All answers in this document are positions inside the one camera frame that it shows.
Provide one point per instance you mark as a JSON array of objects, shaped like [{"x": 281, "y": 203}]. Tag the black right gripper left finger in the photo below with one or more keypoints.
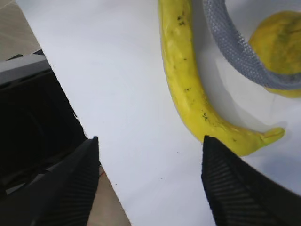
[{"x": 62, "y": 197}]

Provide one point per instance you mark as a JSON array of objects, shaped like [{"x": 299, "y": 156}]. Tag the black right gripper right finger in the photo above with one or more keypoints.
[{"x": 239, "y": 195}]

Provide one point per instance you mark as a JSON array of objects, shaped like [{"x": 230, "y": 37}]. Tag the yellow banana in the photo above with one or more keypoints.
[{"x": 187, "y": 90}]

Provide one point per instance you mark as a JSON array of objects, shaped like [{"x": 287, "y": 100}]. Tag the navy blue lunch bag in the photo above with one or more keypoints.
[{"x": 239, "y": 53}]

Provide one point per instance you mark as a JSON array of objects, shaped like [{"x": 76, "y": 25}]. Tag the yellow pear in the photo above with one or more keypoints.
[{"x": 277, "y": 42}]

